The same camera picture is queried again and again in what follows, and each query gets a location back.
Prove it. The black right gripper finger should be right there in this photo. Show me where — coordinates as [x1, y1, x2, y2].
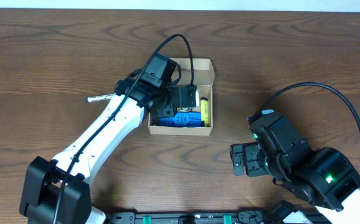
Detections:
[232, 157, 245, 176]
[230, 144, 245, 157]

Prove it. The yellow highlighter pen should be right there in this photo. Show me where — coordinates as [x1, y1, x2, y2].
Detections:
[201, 97, 209, 127]

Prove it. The blue plastic block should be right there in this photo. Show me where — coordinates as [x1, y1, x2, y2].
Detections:
[158, 112, 205, 128]

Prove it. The cardboard box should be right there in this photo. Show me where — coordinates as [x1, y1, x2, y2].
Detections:
[148, 58, 215, 136]

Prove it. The blue whiteboard marker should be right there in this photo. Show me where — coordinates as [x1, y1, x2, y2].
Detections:
[85, 94, 114, 103]

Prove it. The correction tape dispenser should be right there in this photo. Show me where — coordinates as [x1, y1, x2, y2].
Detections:
[177, 108, 192, 113]

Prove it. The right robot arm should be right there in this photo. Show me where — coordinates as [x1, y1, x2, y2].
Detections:
[230, 110, 360, 223]

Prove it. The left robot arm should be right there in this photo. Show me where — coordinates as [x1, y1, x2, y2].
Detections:
[19, 54, 199, 223]

